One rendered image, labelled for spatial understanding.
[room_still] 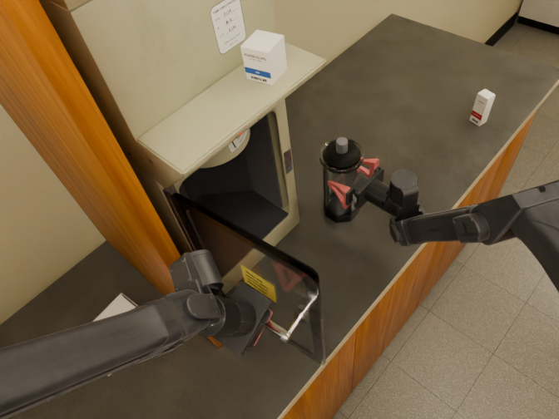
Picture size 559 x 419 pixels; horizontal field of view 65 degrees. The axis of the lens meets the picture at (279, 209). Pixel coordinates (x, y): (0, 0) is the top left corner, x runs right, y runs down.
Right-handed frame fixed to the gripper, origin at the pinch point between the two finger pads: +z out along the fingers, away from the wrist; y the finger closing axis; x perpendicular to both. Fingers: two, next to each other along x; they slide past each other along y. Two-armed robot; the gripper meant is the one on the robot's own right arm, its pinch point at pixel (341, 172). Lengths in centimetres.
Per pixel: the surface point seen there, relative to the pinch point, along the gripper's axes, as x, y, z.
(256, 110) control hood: -41.5, 26.3, -4.1
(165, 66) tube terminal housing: -49, 33, 7
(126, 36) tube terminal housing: -56, 37, 7
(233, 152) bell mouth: -23.2, 24.8, 8.1
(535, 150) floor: 111, -156, -18
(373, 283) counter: 15.5, 13.7, -20.5
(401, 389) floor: 110, 4, -34
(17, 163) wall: -19, 55, 49
